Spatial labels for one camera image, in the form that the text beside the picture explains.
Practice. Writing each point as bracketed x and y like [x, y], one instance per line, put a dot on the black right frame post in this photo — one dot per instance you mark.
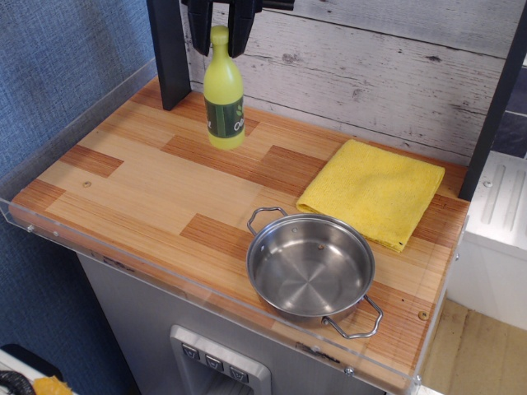
[505, 85]

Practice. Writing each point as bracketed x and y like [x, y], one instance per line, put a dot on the grey toy fridge cabinet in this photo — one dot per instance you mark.
[141, 313]

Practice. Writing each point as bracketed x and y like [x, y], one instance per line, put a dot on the white toy sink unit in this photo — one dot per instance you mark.
[488, 274]

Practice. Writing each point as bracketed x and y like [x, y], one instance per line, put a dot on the yellow black object corner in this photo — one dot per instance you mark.
[13, 382]

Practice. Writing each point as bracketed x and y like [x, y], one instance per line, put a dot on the yellow folded towel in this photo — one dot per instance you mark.
[381, 194]

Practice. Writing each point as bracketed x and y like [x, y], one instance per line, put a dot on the yellow olive oil bottle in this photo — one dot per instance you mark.
[223, 94]

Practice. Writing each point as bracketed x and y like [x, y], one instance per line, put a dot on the silver dispenser button panel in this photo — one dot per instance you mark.
[208, 367]

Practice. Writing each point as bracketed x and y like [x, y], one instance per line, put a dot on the black left frame post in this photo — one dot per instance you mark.
[170, 51]

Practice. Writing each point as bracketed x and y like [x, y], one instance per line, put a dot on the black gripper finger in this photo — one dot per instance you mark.
[240, 21]
[200, 21]

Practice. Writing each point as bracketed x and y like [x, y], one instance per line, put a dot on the clear acrylic table guard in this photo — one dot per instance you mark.
[37, 125]

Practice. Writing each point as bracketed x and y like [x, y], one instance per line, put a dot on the black frame post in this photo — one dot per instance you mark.
[170, 51]
[505, 85]

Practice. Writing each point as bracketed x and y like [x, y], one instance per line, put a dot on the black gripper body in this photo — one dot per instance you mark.
[285, 5]

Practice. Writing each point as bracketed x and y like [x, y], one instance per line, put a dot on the stainless steel pot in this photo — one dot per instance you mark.
[312, 268]

